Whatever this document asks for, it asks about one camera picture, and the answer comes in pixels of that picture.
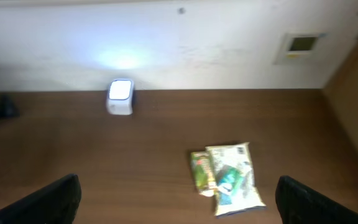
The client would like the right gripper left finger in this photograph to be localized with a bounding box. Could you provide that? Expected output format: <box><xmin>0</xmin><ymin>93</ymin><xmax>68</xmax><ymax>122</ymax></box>
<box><xmin>0</xmin><ymin>174</ymin><xmax>81</xmax><ymax>224</ymax></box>

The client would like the green tea carton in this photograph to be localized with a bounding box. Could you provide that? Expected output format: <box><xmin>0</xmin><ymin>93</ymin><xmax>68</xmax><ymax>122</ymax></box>
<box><xmin>190</xmin><ymin>151</ymin><xmax>217</xmax><ymax>197</ymax></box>

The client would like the white barcode scanner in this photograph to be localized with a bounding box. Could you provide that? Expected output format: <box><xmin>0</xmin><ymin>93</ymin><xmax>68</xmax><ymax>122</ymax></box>
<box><xmin>106</xmin><ymin>79</ymin><xmax>134</xmax><ymax>115</ymax></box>

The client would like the teal tissue pack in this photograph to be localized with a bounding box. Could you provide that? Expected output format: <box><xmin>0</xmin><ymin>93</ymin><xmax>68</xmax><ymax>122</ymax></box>
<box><xmin>218</xmin><ymin>165</ymin><xmax>246</xmax><ymax>197</ymax></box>

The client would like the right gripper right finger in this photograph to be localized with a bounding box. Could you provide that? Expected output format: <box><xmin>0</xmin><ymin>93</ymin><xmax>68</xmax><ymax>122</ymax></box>
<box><xmin>275</xmin><ymin>175</ymin><xmax>358</xmax><ymax>224</ymax></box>

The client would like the yellow snack bag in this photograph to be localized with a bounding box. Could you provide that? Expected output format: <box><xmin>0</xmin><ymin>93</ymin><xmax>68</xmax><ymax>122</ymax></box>
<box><xmin>206</xmin><ymin>142</ymin><xmax>265</xmax><ymax>217</ymax></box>

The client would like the white wall thermostat panel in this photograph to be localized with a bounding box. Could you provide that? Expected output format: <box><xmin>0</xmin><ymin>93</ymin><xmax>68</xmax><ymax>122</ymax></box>
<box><xmin>273</xmin><ymin>32</ymin><xmax>325</xmax><ymax>65</ymax></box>

